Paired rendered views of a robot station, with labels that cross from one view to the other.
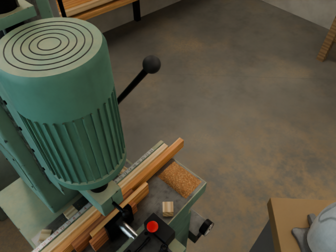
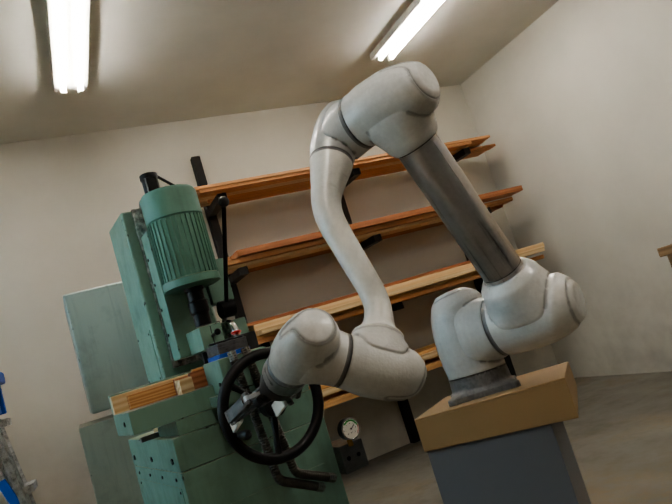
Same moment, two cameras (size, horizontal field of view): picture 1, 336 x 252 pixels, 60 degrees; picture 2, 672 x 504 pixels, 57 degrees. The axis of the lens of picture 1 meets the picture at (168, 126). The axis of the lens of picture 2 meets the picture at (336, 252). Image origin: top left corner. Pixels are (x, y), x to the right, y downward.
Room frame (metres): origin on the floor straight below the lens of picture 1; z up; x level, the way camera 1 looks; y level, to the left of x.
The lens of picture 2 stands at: (-1.28, -0.76, 0.94)
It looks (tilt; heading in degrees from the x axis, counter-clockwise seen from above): 7 degrees up; 16
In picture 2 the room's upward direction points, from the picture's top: 17 degrees counter-clockwise
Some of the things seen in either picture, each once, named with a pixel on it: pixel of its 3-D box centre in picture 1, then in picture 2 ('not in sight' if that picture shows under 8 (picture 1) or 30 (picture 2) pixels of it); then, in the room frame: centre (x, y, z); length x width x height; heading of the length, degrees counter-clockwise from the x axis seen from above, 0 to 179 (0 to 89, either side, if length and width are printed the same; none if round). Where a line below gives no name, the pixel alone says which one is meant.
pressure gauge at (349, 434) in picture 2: (205, 227); (348, 431); (0.45, -0.15, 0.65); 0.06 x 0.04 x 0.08; 138
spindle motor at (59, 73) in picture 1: (73, 112); (180, 240); (0.40, 0.19, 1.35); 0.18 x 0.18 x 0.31
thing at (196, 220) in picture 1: (190, 223); (344, 455); (0.50, -0.09, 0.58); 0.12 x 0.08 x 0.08; 48
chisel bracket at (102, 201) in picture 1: (97, 188); (206, 341); (0.41, 0.20, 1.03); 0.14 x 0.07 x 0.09; 48
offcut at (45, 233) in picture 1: (46, 236); not in sight; (0.35, 0.39, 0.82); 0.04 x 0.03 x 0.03; 177
